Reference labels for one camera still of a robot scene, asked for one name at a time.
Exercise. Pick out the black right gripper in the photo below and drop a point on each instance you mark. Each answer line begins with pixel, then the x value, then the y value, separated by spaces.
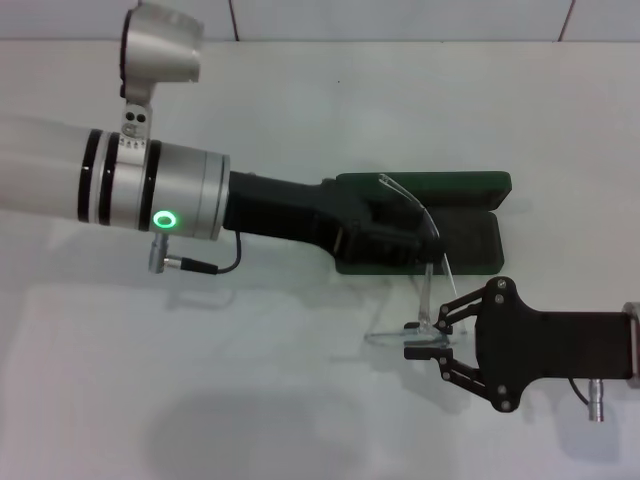
pixel 550 345

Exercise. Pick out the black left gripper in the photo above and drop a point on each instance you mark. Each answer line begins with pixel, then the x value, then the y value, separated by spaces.
pixel 280 210

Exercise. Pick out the clear white glasses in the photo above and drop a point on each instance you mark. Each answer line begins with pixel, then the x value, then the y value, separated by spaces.
pixel 426 310

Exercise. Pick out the green glasses case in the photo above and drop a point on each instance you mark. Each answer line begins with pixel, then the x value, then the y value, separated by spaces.
pixel 475 240

